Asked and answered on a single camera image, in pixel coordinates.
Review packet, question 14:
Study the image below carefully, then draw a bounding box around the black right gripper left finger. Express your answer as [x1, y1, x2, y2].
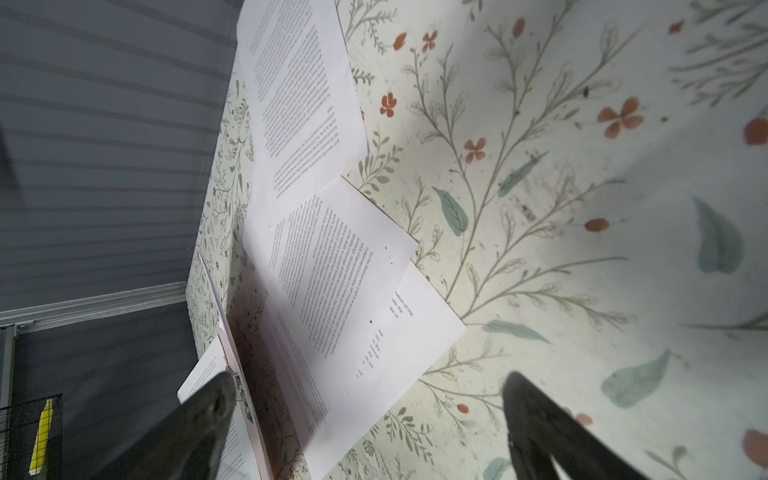
[93, 372, 236, 479]

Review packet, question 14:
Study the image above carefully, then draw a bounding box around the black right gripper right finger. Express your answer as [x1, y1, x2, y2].
[502, 371, 644, 479]

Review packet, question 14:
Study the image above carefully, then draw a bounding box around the printed paper sheet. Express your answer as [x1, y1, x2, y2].
[177, 338, 262, 479]
[268, 179, 416, 389]
[262, 264, 466, 479]
[237, 0, 367, 223]

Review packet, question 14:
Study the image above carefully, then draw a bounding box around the pink file folder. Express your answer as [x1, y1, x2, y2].
[198, 256, 273, 479]

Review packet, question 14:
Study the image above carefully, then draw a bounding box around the printed paper sheet front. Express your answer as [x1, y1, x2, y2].
[262, 264, 466, 479]

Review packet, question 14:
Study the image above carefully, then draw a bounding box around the yellow marker pen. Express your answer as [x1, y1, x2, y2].
[28, 399, 54, 476]

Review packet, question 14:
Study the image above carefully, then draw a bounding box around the black wire mesh basket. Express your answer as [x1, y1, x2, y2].
[1, 394, 63, 480]

